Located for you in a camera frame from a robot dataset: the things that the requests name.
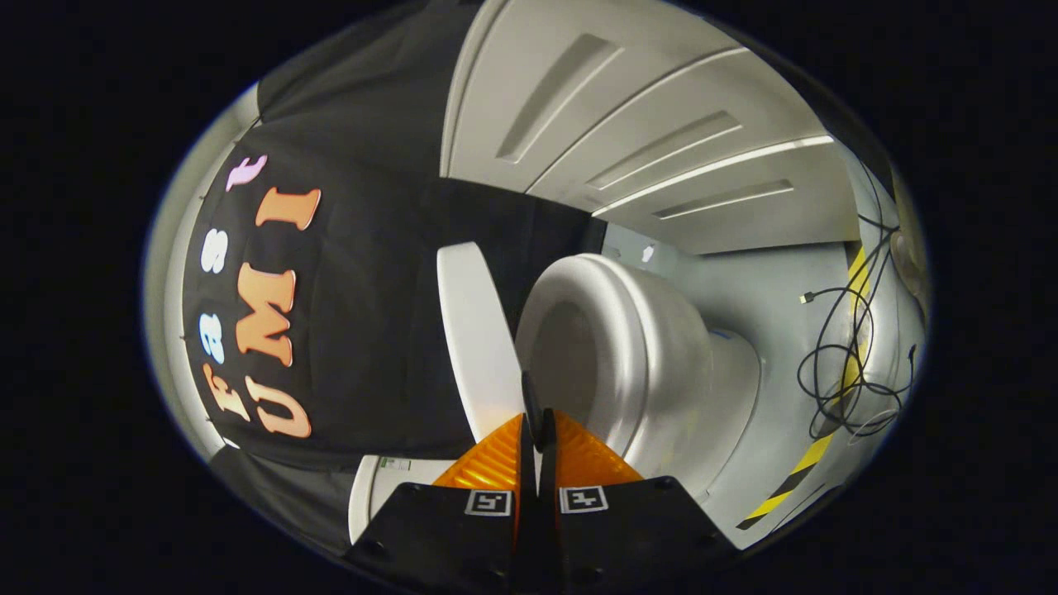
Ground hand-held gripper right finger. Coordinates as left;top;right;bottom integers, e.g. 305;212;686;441
539;409;741;594

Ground yellow black hazard tape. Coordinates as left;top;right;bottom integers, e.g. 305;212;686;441
736;246;870;531

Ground white toilet lid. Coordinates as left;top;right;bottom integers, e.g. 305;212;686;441
436;241;527;444

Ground black backdrop cloth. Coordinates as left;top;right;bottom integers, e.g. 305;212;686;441
178;0;610;559

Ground black cable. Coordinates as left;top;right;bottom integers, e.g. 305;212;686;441
796;157;920;439

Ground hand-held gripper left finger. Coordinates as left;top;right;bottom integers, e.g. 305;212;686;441
343;372;542;594

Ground white toilet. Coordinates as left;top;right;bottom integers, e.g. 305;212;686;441
347;253;763;546

